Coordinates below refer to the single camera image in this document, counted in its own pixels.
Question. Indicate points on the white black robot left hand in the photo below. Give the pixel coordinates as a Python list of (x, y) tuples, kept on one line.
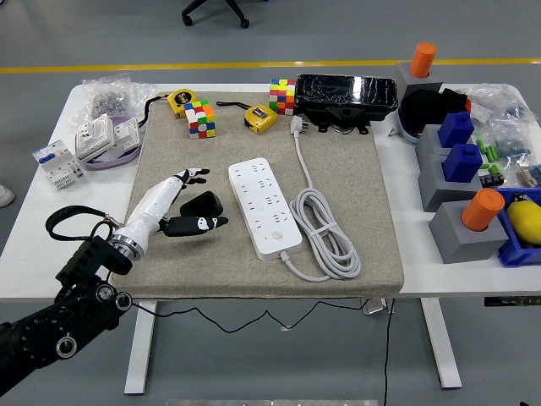
[(156, 199)]

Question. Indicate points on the black plug adapter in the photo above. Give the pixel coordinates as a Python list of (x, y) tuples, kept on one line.
[(203, 203)]

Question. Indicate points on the white power strip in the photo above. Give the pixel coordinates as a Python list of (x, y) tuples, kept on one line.
[(262, 203)]

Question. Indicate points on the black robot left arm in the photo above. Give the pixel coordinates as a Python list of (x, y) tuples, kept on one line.
[(63, 304)]

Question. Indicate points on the small circuit board module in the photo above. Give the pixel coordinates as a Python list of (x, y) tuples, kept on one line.
[(530, 175)]

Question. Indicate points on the purple tape roll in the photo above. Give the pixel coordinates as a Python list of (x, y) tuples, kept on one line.
[(110, 162)]

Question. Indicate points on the grey-brown mat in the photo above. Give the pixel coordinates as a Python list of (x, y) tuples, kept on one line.
[(190, 262)]

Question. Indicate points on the rubik's cube with white face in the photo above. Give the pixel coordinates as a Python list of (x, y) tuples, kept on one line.
[(200, 120)]

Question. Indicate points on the yellow tape measure round label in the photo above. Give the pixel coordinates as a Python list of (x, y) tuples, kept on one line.
[(179, 99)]

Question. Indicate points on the black table control panel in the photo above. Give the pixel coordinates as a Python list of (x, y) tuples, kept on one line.
[(511, 301)]

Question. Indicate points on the white circuit breaker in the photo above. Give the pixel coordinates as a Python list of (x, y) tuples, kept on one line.
[(55, 167)]

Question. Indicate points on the plastic bag of metal nuts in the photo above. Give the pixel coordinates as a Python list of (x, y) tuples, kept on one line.
[(105, 101)]

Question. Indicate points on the yellow tape measure square label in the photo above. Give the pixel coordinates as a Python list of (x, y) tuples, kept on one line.
[(258, 118)]

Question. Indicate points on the blue plastic bin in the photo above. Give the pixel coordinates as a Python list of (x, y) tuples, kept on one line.
[(515, 254)]

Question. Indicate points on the white shoe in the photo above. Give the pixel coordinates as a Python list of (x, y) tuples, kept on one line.
[(5, 196)]

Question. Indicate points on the white table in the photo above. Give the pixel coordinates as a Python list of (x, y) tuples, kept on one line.
[(422, 279)]

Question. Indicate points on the rubik's cube with yellow face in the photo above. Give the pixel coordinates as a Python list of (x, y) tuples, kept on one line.
[(282, 97)]

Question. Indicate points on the grey block with round hole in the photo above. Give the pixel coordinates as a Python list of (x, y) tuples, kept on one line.
[(456, 245), (403, 78)]

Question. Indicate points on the yellow plush toy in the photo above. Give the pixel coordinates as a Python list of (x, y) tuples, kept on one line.
[(526, 220)]

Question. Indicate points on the orange cylinder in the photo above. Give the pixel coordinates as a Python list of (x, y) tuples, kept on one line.
[(482, 209), (422, 61)]

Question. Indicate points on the black office chair base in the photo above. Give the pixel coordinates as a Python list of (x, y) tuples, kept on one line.
[(236, 8)]

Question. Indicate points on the black device with glossy top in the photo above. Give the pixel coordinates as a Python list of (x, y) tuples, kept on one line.
[(338, 91)]

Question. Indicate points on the small black component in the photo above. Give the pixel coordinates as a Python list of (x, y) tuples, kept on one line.
[(491, 179)]

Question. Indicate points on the grey block with square hole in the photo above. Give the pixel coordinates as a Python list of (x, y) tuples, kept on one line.
[(435, 190), (427, 146)]

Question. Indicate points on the blue block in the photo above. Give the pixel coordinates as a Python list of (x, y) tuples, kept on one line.
[(454, 129), (460, 165)]

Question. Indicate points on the green plastic cylinder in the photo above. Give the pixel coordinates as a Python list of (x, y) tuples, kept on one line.
[(481, 146), (492, 153)]

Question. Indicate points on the clear bag of blue parts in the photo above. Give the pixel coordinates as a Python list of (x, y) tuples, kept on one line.
[(513, 144)]

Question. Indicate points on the white blue round device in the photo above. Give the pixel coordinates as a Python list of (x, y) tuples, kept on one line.
[(408, 133)]

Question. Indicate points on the black cloth cap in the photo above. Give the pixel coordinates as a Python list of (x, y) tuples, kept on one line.
[(422, 110)]

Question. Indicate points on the clear bag of small parts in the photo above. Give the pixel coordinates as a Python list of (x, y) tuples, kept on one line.
[(498, 101)]

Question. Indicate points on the white wall switch panel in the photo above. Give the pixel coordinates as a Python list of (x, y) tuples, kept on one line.
[(127, 135)]

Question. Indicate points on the metal bracket under table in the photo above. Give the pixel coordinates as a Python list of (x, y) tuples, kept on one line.
[(376, 306)]

